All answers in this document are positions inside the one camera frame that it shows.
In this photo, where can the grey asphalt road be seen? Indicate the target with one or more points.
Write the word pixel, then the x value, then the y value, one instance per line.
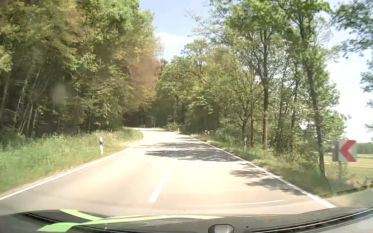
pixel 186 181

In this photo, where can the road markings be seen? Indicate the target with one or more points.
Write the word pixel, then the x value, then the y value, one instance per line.
pixel 159 187

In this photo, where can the row of trees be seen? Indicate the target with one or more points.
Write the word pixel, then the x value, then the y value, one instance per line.
pixel 254 81

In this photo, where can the grass verge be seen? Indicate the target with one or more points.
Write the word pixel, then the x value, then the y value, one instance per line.
pixel 27 155
pixel 270 160

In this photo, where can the car's own bonnet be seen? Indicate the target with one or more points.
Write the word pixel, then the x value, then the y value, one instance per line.
pixel 180 223

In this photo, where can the dense green wood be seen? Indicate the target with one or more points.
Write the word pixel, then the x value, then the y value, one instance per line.
pixel 60 64

